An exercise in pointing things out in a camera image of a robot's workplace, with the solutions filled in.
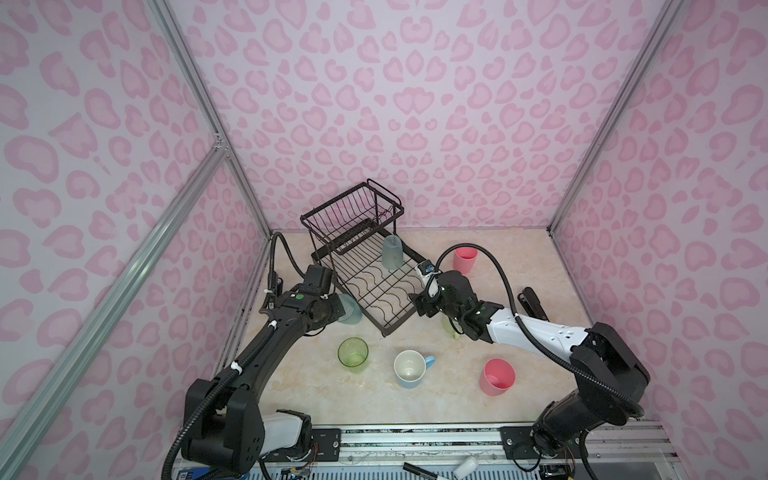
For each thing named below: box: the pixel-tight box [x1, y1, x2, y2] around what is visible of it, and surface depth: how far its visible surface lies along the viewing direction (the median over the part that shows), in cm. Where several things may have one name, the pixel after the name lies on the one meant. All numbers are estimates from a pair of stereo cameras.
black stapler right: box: [517, 287, 550, 322], surface depth 97 cm
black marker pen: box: [402, 462, 438, 480], surface depth 71 cm
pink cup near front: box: [479, 358, 516, 397], surface depth 78 cm
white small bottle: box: [453, 456, 479, 480], surface depth 70 cm
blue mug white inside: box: [393, 350, 436, 389], surface depth 80 cm
